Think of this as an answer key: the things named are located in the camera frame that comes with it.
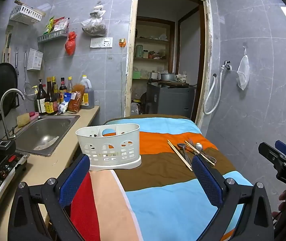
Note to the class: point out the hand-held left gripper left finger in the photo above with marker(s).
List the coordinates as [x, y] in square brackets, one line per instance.
[74, 179]

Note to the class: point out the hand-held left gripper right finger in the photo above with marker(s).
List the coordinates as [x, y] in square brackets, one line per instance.
[206, 183]

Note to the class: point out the wooden chopstick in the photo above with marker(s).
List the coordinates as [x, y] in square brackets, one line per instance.
[195, 151]
[183, 156]
[180, 157]
[190, 145]

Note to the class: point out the white plastic utensil caddy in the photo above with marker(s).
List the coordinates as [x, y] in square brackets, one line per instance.
[112, 153]

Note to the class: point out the person's right hand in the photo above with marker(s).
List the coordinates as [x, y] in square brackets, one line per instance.
[283, 198]

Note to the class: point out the grey dishcloth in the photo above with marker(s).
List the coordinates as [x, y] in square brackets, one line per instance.
[46, 141]

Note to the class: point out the striped colourful cloth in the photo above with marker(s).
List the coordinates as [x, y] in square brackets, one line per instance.
[158, 195]

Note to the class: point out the stainless steel sink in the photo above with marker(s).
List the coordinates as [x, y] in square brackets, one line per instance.
[45, 130]

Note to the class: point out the pink soap dish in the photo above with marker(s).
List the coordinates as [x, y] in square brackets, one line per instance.
[34, 114]

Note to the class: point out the white blue salt bag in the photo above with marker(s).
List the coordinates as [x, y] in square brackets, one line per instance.
[64, 104]

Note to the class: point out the yellow sponge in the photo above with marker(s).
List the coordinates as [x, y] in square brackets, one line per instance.
[22, 120]

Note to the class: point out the orange spice packet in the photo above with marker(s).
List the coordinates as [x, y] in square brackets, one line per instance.
[76, 100]

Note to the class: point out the dark soy sauce bottle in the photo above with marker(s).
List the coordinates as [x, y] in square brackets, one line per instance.
[50, 103]

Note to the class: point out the large cooking oil jug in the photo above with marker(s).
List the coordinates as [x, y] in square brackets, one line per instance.
[87, 98]

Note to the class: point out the white mesh bag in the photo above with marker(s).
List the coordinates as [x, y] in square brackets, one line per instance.
[243, 72]

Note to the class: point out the dark bottle red label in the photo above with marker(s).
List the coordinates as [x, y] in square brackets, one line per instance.
[62, 90]

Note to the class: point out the grey washing machine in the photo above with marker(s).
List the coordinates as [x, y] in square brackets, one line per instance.
[170, 100]

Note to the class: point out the white plastic jug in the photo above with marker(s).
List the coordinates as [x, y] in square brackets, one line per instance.
[134, 109]

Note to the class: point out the dark bottle yellow cap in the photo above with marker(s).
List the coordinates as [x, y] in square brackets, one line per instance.
[55, 87]

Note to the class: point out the clear bottle yellow cap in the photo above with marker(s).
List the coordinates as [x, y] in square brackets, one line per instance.
[69, 85]

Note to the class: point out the metal mesh strainer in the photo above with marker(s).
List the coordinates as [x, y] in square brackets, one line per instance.
[30, 93]

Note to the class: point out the small yellow capped bottle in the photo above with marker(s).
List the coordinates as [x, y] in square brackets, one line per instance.
[35, 90]

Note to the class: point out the chrome faucet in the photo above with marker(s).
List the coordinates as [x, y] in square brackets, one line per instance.
[3, 105]

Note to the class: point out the wooden cutting board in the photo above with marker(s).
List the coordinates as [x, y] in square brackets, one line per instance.
[175, 82]

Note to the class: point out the crumpled white rag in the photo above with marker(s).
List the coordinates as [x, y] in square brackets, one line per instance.
[181, 77]

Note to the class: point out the metal cooking pot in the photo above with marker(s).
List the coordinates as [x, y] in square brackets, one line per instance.
[167, 76]

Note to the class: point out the red plastic bag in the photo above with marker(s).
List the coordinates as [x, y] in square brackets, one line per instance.
[70, 44]

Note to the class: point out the white jar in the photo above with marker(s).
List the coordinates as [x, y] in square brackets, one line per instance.
[145, 54]

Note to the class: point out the wooden storage shelf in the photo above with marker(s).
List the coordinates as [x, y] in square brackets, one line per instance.
[153, 40]

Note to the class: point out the row of snack packets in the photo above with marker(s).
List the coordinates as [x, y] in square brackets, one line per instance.
[57, 25]

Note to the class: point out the clear bag of dried goods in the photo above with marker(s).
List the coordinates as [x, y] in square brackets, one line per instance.
[94, 25]

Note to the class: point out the metal wall tap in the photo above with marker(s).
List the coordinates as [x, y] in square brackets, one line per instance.
[226, 65]

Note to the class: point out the wooden door frame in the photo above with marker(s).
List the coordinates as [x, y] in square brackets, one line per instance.
[206, 55]

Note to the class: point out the white slotted wall box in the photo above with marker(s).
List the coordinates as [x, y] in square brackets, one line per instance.
[34, 60]

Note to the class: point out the wall socket plate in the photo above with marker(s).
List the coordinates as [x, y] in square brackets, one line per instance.
[96, 43]

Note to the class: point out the white wall socket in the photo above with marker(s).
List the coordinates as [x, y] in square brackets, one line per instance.
[107, 42]

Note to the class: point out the grey wall shelf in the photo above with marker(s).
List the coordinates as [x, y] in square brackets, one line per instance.
[52, 37]

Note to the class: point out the orange wall hook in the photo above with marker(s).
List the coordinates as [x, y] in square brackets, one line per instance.
[122, 42]

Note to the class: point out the white wall basket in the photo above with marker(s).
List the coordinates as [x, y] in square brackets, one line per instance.
[25, 15]

